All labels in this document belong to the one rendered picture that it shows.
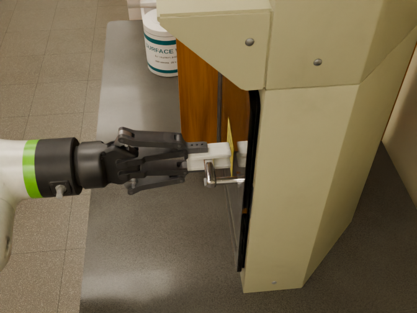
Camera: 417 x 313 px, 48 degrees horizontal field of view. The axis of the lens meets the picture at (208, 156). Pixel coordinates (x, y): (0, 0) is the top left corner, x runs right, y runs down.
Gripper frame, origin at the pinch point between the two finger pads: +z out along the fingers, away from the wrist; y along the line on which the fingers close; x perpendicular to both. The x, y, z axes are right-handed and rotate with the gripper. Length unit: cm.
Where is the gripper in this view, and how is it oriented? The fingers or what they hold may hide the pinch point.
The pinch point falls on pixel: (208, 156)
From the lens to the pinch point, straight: 75.9
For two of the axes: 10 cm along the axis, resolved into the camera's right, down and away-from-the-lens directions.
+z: 9.9, -0.7, 0.7
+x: -1.0, -6.9, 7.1
